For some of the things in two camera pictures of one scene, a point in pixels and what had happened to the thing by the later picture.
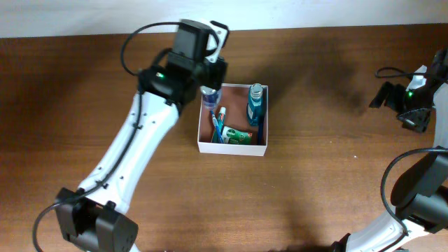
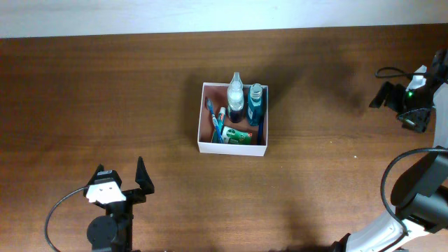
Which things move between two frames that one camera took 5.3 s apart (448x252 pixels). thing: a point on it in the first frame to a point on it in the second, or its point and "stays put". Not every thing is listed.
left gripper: [219, 68] to [142, 179]
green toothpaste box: [231, 136] stays put
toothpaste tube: [220, 121] stays put
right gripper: [397, 92] stays put
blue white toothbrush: [216, 126] stays put
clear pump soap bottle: [211, 98] to [235, 99]
